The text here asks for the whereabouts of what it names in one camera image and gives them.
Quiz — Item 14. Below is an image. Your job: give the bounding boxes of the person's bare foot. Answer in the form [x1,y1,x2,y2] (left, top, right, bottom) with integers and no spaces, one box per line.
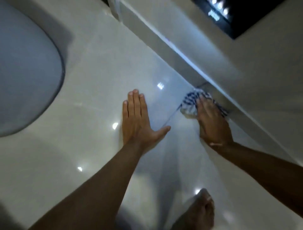
[170,188,215,230]

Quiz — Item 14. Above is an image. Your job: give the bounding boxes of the black glossy panel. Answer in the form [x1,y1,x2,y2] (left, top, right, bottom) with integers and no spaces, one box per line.
[191,0,287,40]

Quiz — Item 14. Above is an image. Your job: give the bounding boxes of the white raised shower curb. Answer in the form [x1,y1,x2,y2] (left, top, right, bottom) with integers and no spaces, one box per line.
[118,0,303,167]

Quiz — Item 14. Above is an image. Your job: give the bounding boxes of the person's right forearm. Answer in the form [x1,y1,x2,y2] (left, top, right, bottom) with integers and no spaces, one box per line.
[209,141,303,219]

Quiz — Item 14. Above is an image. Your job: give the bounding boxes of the person's right hand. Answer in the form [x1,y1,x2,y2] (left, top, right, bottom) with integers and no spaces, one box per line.
[195,96,235,149]

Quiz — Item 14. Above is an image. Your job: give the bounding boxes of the blue white striped cleaning cloth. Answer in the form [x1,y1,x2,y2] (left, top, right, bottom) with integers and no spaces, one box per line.
[180,89,229,119]

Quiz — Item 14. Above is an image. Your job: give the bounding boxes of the person's left forearm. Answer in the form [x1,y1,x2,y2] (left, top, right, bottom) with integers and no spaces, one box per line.
[28,142,148,230]

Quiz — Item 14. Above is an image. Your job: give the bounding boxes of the person's left hand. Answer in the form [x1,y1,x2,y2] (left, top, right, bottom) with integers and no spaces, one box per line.
[122,89,171,154]

